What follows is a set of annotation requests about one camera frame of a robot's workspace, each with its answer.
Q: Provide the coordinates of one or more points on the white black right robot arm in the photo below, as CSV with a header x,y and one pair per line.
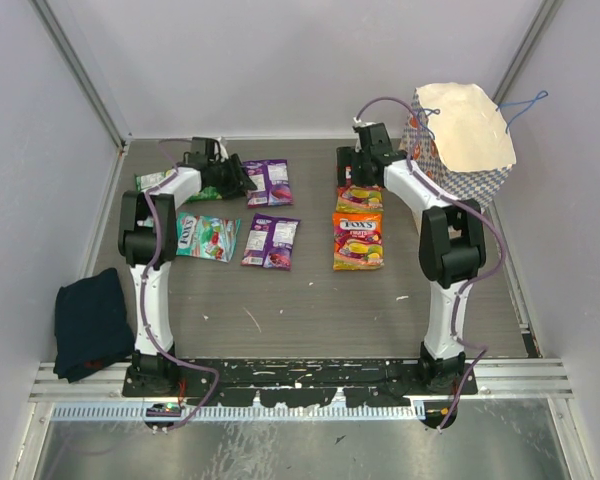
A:
x,y
451,242

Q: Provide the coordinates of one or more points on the dark blue folded cloth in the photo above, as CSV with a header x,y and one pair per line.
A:
x,y
90,326

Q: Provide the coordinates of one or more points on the green snack packet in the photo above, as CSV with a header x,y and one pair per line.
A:
x,y
144,182
206,194

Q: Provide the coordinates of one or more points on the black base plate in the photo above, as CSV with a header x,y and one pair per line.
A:
x,y
305,382

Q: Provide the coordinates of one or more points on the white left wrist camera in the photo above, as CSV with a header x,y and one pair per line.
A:
x,y
220,150

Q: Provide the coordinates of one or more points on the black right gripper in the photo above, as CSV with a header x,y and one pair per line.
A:
x,y
346,156

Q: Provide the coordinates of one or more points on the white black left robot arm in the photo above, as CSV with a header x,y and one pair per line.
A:
x,y
147,239

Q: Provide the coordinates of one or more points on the orange snack packet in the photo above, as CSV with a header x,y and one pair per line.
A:
x,y
356,199

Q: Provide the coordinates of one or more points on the orange Fox's candy packet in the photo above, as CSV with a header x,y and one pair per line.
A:
x,y
358,241

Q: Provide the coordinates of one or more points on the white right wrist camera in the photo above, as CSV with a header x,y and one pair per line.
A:
x,y
359,124

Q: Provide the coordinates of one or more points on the purple snack packet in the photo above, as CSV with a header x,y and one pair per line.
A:
x,y
271,180
270,242

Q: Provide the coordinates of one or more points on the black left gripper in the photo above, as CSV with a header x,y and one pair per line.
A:
x,y
237,178

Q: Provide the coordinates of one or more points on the checkered paper bag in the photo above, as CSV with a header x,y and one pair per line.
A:
x,y
458,139

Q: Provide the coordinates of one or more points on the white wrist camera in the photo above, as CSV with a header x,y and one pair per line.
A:
x,y
359,124
220,150

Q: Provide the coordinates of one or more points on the perforated cable duct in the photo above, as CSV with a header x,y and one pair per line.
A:
x,y
146,411

